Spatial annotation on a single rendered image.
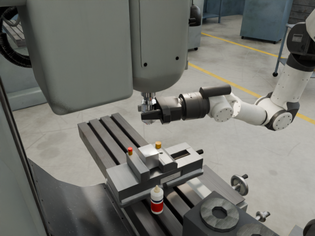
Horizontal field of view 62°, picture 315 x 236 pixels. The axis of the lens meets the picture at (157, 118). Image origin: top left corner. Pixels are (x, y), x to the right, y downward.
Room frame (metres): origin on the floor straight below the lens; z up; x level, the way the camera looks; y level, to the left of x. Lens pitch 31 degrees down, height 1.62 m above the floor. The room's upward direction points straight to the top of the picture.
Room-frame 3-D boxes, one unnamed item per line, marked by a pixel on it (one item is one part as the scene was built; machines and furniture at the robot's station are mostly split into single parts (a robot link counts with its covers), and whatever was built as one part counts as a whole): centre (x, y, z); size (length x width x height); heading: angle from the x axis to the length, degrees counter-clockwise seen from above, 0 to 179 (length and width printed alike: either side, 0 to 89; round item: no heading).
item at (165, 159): (0.75, -0.02, 1.01); 0.12 x 0.06 x 0.04; 29
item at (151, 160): (0.72, 0.03, 1.03); 0.06 x 0.05 x 0.06; 29
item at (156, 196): (0.59, 0.00, 0.97); 0.04 x 0.04 x 0.11
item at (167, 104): (0.74, -0.06, 1.22); 0.13 x 0.12 x 0.10; 14
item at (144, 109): (0.72, 0.03, 1.22); 0.05 x 0.05 x 0.06
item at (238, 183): (0.98, -0.40, 0.62); 0.16 x 0.12 x 0.12; 121
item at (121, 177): (0.74, 0.01, 0.97); 0.35 x 0.15 x 0.11; 119
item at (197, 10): (0.91, -0.11, 1.48); 0.07 x 0.07 x 0.06
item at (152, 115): (0.69, 0.02, 1.22); 0.06 x 0.02 x 0.03; 104
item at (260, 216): (0.87, -0.50, 0.50); 0.22 x 0.06 x 0.06; 121
